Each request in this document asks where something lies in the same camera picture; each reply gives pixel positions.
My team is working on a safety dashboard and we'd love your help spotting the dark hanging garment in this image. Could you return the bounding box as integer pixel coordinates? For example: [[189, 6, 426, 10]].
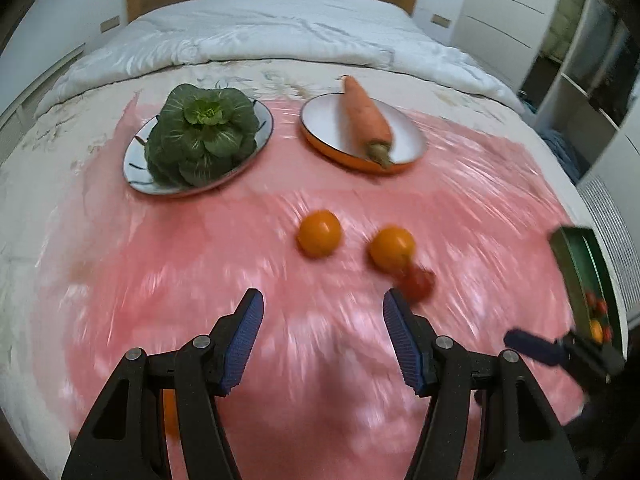
[[600, 20, 640, 123]]

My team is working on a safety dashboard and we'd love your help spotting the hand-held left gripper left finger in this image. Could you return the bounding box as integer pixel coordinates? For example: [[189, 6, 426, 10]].
[[60, 288, 264, 480]]

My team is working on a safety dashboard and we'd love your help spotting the open white wardrobe shelf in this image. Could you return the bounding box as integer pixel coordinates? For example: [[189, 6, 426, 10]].
[[520, 0, 640, 171]]

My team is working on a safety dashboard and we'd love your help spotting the blue folded cloth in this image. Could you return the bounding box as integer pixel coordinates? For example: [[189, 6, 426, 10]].
[[539, 127, 584, 182]]

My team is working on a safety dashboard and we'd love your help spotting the white wardrobe door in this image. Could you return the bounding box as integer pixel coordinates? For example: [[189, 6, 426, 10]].
[[450, 0, 569, 92]]

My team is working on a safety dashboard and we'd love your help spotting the green bok choy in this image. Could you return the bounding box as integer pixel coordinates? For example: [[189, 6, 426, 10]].
[[144, 83, 261, 189]]

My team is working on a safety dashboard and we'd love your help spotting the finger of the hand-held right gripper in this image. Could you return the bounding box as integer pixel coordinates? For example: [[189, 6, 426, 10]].
[[504, 329, 568, 367], [562, 332, 626, 383]]

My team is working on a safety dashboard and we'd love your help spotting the white plate with dark rim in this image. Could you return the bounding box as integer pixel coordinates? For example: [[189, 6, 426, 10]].
[[123, 100, 275, 196]]

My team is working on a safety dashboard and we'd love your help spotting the white slatted radiator cover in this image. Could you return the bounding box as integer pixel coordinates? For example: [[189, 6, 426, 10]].
[[575, 172, 640, 322]]

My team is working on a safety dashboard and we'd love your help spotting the grey blue hanging garment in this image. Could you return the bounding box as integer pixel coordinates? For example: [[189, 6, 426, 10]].
[[570, 5, 616, 88]]

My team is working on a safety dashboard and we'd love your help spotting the light green jacket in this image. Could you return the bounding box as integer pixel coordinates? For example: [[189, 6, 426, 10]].
[[542, 0, 587, 64]]

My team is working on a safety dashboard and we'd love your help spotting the orange rimmed plate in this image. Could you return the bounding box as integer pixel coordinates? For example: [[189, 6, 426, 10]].
[[299, 93, 429, 176]]

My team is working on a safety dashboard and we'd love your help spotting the green metal tray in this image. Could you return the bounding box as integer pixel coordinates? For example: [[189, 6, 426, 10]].
[[549, 227, 629, 357]]

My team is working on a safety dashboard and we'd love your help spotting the pink plastic sheet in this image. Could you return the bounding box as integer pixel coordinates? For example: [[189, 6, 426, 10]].
[[30, 95, 597, 480]]

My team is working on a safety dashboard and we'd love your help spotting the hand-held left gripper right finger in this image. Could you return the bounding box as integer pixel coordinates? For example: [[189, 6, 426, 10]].
[[382, 290, 583, 480]]

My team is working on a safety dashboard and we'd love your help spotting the white duvet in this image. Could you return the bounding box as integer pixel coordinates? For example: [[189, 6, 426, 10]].
[[36, 0, 527, 117]]

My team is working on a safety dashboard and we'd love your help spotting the carrot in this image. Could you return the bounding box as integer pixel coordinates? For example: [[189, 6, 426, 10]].
[[341, 75, 395, 169]]

